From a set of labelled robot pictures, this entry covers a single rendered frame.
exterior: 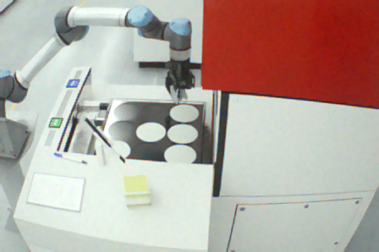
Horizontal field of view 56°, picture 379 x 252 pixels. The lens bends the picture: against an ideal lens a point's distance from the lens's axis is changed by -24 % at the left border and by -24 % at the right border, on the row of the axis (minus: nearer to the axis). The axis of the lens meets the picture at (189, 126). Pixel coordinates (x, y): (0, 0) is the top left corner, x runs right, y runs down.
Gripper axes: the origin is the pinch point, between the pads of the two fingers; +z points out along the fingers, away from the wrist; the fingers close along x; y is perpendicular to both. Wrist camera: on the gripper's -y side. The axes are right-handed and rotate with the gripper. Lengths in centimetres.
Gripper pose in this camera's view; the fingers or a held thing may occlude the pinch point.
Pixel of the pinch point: (177, 99)
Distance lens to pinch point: 171.8
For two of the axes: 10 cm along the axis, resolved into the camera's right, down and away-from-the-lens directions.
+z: -0.2, 7.8, 6.3
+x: 9.1, -2.4, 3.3
